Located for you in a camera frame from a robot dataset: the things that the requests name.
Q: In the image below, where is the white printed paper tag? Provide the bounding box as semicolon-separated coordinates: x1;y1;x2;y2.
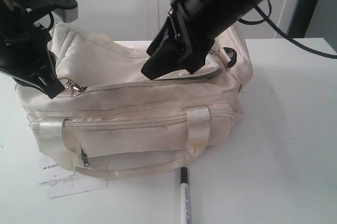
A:
47;174;107;198

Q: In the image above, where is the cream fabric duffel bag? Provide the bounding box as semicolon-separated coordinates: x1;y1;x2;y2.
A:
16;22;253;180

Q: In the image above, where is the black and white marker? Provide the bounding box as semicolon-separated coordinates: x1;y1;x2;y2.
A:
180;167;192;224

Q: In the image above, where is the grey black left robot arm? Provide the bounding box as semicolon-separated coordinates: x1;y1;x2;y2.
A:
1;0;65;99

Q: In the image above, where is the white brand hang tag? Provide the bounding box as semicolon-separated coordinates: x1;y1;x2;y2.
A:
37;155;74;184

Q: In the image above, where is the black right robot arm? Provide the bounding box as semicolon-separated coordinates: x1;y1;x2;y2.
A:
141;0;263;80

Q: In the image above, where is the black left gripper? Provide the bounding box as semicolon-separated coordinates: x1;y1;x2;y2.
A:
1;5;65;99

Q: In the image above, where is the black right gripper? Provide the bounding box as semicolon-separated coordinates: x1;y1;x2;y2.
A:
141;0;237;80

